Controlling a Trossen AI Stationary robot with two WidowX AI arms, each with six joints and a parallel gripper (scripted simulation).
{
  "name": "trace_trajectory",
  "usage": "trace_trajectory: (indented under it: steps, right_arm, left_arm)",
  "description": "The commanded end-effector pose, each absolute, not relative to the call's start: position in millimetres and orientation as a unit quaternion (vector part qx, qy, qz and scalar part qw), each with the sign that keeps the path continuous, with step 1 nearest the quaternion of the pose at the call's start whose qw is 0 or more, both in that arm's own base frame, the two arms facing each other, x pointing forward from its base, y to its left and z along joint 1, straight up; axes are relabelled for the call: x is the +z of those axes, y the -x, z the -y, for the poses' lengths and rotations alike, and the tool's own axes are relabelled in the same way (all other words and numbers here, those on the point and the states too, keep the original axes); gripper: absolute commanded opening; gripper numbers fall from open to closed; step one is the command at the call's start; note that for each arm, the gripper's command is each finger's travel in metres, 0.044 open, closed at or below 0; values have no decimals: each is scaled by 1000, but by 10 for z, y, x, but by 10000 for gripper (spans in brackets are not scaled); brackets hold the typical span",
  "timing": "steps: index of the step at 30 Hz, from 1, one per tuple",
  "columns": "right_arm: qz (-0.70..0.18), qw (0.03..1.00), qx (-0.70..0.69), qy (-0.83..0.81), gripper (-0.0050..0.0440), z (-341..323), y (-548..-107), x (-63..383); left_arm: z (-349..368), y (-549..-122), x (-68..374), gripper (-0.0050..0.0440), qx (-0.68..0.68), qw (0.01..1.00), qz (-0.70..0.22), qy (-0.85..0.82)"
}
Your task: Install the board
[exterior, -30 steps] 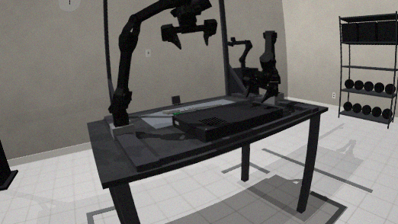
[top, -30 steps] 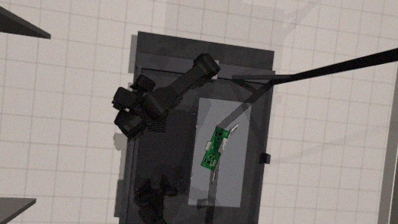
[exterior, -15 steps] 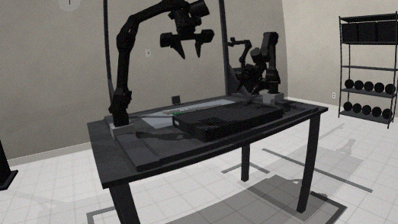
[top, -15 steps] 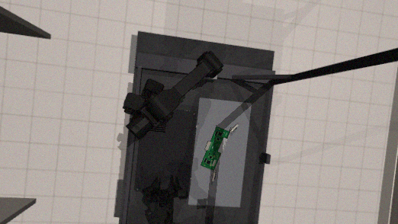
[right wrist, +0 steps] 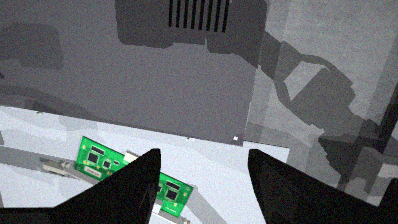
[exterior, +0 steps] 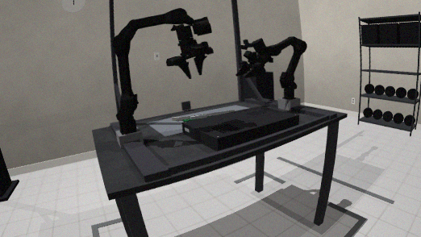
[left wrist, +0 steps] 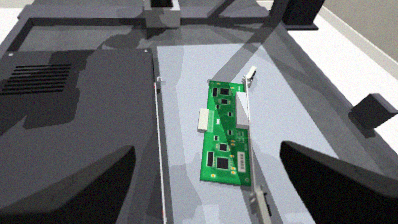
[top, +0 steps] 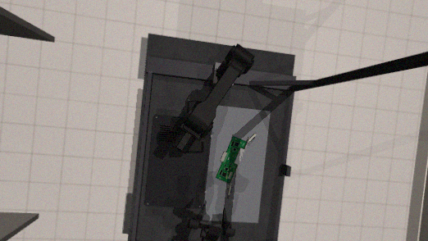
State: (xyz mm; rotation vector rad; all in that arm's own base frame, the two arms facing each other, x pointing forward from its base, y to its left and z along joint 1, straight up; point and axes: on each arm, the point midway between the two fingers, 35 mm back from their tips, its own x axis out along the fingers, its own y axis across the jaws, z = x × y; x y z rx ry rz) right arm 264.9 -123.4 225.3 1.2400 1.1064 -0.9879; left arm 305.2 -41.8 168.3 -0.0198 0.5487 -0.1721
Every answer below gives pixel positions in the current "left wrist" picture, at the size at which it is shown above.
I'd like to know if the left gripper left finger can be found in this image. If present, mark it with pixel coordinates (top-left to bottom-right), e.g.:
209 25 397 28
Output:
0 145 136 224

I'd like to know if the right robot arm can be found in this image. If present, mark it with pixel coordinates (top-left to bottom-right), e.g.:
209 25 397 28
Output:
150 0 173 7

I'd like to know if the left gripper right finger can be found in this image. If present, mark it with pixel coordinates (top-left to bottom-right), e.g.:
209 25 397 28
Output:
279 141 398 224

